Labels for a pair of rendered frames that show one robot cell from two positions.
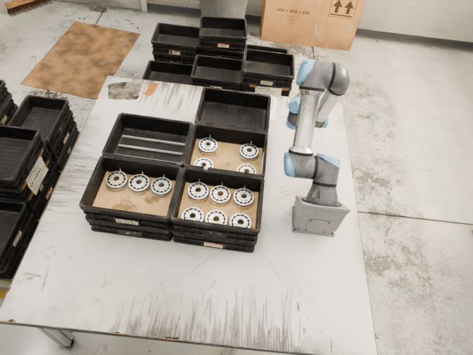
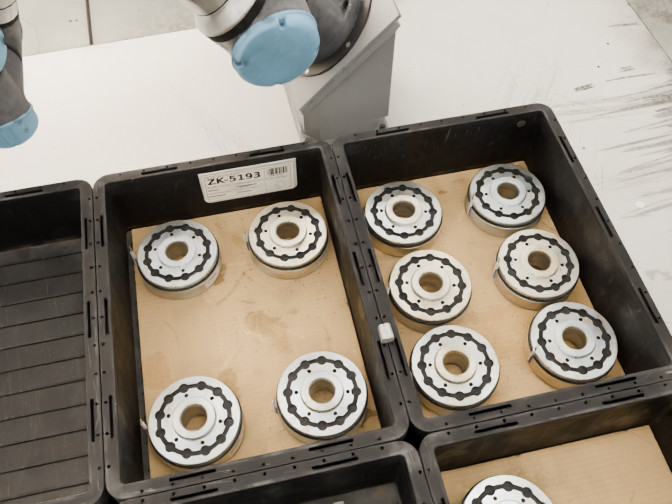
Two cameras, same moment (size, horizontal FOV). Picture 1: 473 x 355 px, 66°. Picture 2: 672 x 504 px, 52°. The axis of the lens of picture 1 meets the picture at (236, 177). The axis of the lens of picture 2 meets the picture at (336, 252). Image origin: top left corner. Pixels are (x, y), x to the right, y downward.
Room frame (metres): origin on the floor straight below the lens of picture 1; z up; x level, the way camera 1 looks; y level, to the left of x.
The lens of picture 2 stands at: (1.19, 0.46, 1.61)
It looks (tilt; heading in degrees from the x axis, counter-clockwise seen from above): 58 degrees down; 257
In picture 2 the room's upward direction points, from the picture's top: straight up
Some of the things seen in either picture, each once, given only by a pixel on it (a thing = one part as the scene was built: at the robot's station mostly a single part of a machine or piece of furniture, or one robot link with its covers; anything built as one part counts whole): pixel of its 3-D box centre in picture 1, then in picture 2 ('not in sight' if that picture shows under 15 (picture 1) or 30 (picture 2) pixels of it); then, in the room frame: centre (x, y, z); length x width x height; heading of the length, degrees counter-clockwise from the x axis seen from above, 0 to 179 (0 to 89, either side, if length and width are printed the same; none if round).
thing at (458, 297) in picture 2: (220, 194); (430, 285); (0.99, 0.07, 0.86); 0.10 x 0.10 x 0.01
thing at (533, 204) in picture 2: (240, 222); (507, 193); (0.85, -0.05, 0.86); 0.10 x 0.10 x 0.01
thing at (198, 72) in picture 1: (217, 84); not in sight; (2.44, 0.27, 0.31); 0.40 x 0.30 x 0.34; 92
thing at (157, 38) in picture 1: (177, 51); not in sight; (2.83, 0.68, 0.31); 0.40 x 0.30 x 0.34; 92
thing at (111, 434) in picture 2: (227, 150); (236, 296); (1.22, 0.06, 0.92); 0.40 x 0.30 x 0.02; 90
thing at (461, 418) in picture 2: (219, 198); (489, 248); (0.92, 0.06, 0.92); 0.40 x 0.30 x 0.02; 90
